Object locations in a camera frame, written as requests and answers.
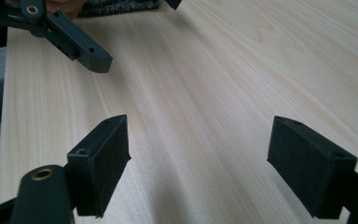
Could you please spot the grey cloth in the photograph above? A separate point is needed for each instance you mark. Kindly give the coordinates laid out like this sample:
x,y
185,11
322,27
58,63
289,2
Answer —
x,y
121,6

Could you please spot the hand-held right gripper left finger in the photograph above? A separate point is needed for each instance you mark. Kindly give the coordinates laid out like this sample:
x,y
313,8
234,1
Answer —
x,y
96,168

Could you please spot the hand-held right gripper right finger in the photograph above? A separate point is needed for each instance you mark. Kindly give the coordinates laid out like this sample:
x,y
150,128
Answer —
x,y
307,168

